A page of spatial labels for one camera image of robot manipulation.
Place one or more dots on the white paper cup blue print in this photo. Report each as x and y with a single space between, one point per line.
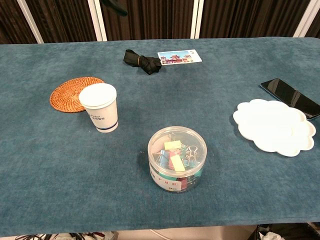
102 110

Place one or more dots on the round woven rattan coaster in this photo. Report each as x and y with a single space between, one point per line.
65 95

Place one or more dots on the clear jar of binder clips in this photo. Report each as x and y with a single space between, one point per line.
177 160

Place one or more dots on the postcard with temple photo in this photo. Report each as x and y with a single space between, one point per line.
178 57

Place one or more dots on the blue velvet tablecloth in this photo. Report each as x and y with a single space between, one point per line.
75 175

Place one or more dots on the white flower-shaped plastic palette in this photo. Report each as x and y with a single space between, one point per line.
272 127

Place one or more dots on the black hanging fabric piece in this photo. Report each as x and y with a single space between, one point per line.
116 7

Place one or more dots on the black smartphone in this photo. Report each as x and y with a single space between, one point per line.
290 93

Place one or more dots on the black bag under table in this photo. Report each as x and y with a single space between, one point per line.
287 232

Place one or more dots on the white partition post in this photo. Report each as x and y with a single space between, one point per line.
98 21
31 21
306 18
197 18

